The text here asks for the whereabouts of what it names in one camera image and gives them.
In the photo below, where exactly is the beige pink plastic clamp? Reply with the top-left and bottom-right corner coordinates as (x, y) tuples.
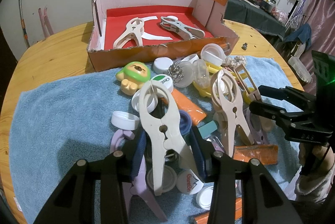
(211, 69), (254, 157)

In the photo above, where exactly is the orange tube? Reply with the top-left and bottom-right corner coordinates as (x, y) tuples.
(171, 89), (207, 125)

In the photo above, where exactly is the green label white cap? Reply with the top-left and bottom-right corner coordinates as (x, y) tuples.
(151, 74), (174, 93)

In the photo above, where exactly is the blue rolled tape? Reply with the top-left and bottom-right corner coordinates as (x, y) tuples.
(179, 110), (192, 136)

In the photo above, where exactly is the person right hand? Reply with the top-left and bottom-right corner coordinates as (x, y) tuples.
(299, 143), (334, 176)

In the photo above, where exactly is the white bottle cap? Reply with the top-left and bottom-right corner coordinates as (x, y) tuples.
(111, 111), (140, 130)

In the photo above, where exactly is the lilac plastic clamp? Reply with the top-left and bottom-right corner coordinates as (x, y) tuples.
(110, 129), (167, 222)

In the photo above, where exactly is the orange sanding block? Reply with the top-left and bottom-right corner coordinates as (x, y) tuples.
(233, 145), (278, 165)

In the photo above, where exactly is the cream plastic clamp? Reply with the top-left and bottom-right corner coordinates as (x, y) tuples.
(139, 80), (198, 196)

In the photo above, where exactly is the grey plastic clamp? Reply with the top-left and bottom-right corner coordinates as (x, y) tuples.
(160, 17), (206, 40)

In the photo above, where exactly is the dark cloth side table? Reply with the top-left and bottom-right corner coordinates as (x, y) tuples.
(224, 0), (286, 39)

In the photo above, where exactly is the mop handle pole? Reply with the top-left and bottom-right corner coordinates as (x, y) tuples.
(18, 0), (30, 48)

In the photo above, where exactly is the orange cardboard box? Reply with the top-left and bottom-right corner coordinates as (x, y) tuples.
(87, 0), (239, 71)

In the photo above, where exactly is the green yellow bear toy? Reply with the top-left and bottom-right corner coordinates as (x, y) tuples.
(116, 61), (151, 96)

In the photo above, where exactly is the blue terry towel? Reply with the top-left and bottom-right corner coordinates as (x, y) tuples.
(9, 56), (300, 223)

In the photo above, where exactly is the white plastic clamp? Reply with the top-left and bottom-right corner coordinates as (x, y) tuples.
(113, 18), (144, 49)

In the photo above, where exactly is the white cap red logo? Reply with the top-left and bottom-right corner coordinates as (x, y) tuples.
(175, 170), (204, 195)

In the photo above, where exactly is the small metal nut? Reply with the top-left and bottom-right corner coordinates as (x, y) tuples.
(241, 42), (248, 50)

